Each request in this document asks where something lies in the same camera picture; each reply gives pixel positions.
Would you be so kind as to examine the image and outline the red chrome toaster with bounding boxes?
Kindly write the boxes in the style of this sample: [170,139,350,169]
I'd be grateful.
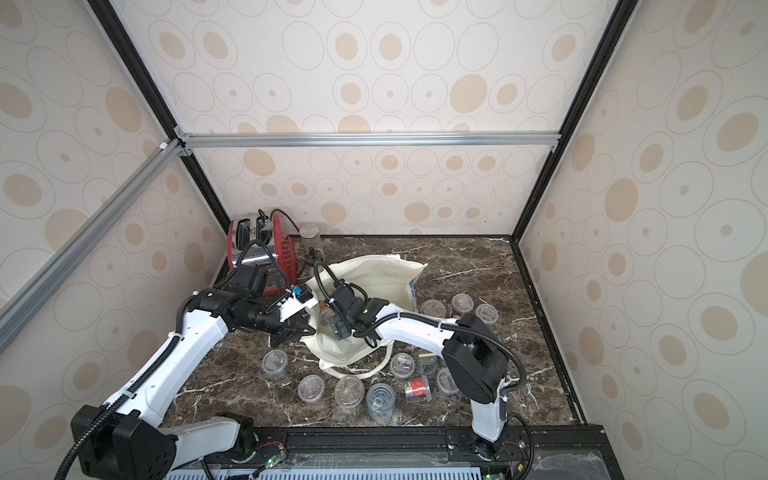
[227,209,299,295]

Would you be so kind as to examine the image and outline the wide clear seed jar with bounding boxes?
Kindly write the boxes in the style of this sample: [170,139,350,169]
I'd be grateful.
[333,376,366,414]

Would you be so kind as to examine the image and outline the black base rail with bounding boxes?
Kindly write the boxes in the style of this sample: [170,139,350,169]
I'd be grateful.
[163,425,623,479]

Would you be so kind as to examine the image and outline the cream canvas tote bag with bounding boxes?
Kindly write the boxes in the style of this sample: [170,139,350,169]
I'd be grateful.
[301,255,427,380]

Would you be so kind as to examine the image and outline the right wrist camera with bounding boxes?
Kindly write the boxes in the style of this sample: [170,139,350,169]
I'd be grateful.
[328,281,369,316]

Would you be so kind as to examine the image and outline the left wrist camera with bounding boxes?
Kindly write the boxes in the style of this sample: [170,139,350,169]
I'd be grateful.
[279,285,318,323]

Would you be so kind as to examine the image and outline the clear seed jar eleventh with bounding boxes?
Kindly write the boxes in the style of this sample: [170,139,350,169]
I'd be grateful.
[451,293,475,316]

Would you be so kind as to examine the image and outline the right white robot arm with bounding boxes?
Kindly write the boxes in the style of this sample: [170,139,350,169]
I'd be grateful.
[331,298,528,452]

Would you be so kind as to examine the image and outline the dark lid seed jar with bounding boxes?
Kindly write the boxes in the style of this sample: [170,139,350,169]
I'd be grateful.
[416,352,440,376]

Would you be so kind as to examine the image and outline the clear seed jar twelfth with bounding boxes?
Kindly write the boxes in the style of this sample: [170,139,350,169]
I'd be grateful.
[475,303,499,325]

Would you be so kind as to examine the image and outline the red label jar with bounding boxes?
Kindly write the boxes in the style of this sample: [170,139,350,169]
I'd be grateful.
[404,375,433,404]

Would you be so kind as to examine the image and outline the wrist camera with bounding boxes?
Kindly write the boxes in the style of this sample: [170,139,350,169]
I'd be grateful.
[328,281,369,316]
[279,285,318,323]

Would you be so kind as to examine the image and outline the glass spice shaker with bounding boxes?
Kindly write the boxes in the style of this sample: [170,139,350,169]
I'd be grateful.
[299,223,322,256]

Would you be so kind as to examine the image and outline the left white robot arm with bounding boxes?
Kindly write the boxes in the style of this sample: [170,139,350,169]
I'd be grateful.
[55,287,317,479]

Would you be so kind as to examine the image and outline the horizontal aluminium frame bar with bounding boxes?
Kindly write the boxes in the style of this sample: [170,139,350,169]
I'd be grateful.
[181,131,560,148]

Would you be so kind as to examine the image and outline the left diagonal aluminium bar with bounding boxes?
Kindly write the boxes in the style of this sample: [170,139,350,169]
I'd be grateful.
[1,139,182,350]

